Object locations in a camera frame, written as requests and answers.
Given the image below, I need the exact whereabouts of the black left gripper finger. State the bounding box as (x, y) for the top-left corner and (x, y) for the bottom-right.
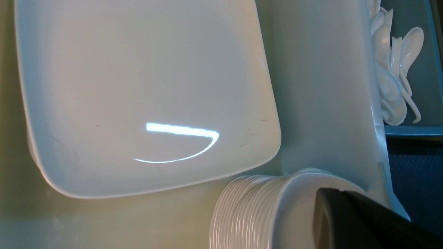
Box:
(312, 188), (443, 249)

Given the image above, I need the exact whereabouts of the white square rice plate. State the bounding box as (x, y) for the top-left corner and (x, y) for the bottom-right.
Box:
(14, 0), (281, 200)

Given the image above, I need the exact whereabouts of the top white stacked bowl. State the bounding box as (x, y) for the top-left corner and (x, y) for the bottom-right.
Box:
(268, 168), (367, 249)

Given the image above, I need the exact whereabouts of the stack of white bowls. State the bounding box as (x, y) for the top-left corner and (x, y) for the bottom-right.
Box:
(209, 175), (290, 249)

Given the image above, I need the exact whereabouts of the teal plastic spoon bin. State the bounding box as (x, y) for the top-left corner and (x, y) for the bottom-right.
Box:
(381, 0), (443, 137)

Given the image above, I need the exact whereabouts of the pile of white spoons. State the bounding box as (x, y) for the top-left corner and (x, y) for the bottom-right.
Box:
(367, 0), (424, 126)

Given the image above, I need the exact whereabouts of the large white plastic tub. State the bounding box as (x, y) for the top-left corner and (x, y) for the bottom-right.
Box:
(1, 0), (409, 249)

